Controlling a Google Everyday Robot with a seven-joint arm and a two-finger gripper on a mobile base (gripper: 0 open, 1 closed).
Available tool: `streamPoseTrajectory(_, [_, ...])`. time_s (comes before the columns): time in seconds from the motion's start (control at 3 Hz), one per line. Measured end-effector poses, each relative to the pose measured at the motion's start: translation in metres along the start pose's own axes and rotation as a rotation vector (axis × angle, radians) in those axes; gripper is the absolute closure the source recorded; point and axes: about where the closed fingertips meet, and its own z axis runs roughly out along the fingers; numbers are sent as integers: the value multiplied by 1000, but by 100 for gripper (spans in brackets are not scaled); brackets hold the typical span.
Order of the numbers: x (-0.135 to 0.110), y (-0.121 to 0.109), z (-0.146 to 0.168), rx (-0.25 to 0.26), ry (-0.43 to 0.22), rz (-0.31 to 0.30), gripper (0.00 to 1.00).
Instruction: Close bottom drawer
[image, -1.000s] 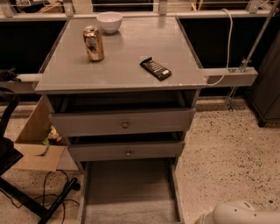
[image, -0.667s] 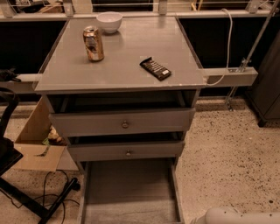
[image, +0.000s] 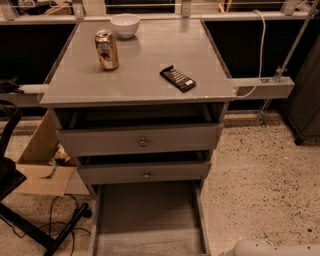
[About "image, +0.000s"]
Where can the grey top drawer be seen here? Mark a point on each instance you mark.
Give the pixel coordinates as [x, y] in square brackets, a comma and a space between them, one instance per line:
[138, 140]

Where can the grey metal railing beam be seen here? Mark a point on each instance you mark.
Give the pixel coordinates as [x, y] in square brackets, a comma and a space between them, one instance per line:
[242, 88]

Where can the dark chocolate bar wrapper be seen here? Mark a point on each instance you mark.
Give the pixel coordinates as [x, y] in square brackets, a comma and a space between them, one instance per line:
[177, 79]

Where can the gold soda can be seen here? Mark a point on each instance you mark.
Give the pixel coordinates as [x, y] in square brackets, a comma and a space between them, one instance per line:
[107, 50]

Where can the grey drawer cabinet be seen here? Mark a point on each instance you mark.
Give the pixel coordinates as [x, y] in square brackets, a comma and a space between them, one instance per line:
[82, 96]

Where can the metal diagonal rod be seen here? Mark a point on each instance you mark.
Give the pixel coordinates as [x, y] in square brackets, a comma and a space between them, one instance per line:
[280, 70]

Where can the grey drawer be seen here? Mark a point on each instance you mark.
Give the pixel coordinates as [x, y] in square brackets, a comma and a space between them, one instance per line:
[149, 219]
[144, 172]
[138, 140]

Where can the dark grey cabinet right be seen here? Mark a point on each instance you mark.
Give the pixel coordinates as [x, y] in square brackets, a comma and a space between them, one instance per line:
[302, 108]

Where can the cardboard box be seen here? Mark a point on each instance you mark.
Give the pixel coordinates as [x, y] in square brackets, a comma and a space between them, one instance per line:
[34, 164]

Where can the white ceramic bowl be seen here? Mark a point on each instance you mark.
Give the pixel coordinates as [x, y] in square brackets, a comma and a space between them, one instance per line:
[125, 25]

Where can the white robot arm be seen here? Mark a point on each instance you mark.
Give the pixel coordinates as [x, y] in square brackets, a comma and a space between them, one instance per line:
[260, 248]

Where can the grey bottom drawer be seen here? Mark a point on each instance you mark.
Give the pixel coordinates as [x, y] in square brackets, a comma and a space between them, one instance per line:
[149, 219]

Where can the grey middle drawer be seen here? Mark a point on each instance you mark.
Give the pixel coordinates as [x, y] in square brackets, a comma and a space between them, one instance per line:
[144, 172]

